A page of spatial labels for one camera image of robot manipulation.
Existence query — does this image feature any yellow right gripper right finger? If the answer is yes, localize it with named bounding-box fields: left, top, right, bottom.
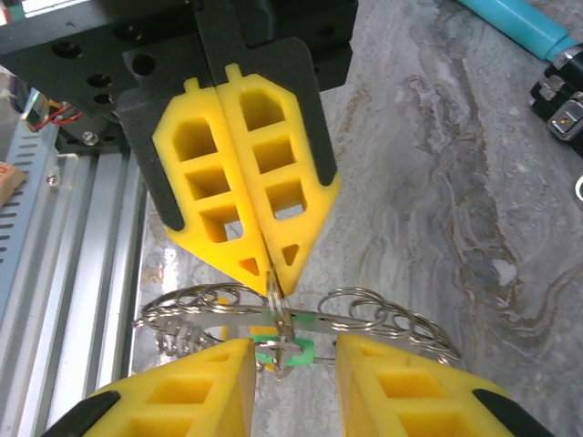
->
left=334, top=334, right=555, bottom=437

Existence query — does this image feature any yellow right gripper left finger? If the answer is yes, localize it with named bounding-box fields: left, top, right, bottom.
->
left=40, top=339, right=257, bottom=437

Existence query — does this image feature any green key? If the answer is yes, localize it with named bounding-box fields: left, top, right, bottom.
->
left=252, top=334, right=316, bottom=369

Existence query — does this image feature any orange printed tag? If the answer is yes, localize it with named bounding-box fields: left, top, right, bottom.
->
left=0, top=159, right=27, bottom=207

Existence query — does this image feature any teal marker pen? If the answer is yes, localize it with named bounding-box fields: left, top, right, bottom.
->
left=453, top=0, right=583, bottom=61

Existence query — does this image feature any black case with metal latches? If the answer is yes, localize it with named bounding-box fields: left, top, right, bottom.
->
left=529, top=43, right=583, bottom=201

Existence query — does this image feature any thin red wire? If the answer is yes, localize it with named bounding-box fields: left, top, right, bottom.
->
left=26, top=102, right=83, bottom=133

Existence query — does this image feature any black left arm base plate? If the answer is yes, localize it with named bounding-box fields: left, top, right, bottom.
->
left=54, top=113, right=131, bottom=156

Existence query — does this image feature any slotted grey cable duct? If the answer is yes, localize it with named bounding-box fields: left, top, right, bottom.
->
left=0, top=93, right=61, bottom=274

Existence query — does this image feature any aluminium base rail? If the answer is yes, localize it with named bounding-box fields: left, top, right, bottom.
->
left=0, top=149, right=149, bottom=437

